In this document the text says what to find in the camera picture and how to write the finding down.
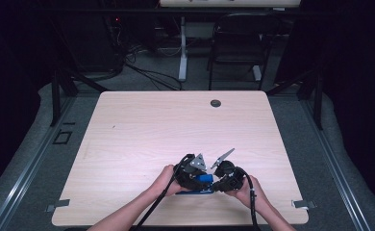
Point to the person's left hand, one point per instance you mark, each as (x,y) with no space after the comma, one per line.
(164,181)

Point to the white desk leg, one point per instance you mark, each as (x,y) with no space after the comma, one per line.
(183,51)
(257,73)

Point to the black metal stand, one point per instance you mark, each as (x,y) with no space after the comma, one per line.
(56,96)
(317,96)

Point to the light desk top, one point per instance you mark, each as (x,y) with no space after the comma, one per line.
(230,3)

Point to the dark equipment with red light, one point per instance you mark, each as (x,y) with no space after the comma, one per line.
(115,38)

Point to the aluminium floor rail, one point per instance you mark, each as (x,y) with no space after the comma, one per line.
(25,173)
(336,173)

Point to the round black table grommet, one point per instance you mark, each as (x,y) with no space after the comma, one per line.
(215,103)

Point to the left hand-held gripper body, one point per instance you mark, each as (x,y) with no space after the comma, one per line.
(188,176)

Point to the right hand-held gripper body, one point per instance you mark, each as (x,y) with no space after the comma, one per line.
(232,178)

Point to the black folding chair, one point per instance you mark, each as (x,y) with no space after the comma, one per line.
(240,41)

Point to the person's right hand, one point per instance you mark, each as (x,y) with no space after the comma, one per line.
(251,192)

